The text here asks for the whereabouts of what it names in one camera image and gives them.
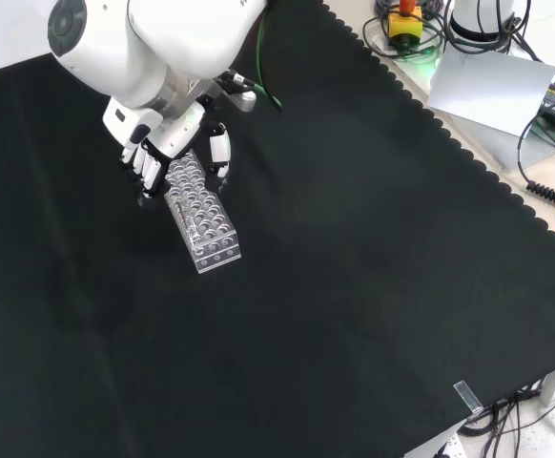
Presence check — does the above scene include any pale board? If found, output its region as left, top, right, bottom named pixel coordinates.
left=424, top=47, right=555, bottom=139

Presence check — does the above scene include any black cables round stop button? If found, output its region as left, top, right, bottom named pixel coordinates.
left=362, top=0, right=451, bottom=62

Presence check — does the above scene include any clear tape strip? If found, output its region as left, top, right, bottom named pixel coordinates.
left=452, top=379, right=484, bottom=414

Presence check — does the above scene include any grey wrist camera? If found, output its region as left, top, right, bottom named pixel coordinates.
left=216, top=69, right=259, bottom=115

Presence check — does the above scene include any black cable bundle under bench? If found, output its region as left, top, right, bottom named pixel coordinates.
left=457, top=388, right=545, bottom=458

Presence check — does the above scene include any black ribbed cable plug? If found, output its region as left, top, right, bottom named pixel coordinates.
left=524, top=180, right=555, bottom=222

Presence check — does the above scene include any clear test tube rack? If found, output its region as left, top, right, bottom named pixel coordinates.
left=162, top=151, right=243, bottom=275

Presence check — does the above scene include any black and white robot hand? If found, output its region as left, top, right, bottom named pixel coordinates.
left=102, top=94, right=234, bottom=209

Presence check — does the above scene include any black bench cloth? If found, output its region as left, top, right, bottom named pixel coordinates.
left=0, top=0, right=555, bottom=458

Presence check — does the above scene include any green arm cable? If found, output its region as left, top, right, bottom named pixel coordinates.
left=255, top=7, right=284, bottom=114

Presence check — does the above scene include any yellow stop button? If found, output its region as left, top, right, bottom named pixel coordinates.
left=387, top=0, right=424, bottom=43

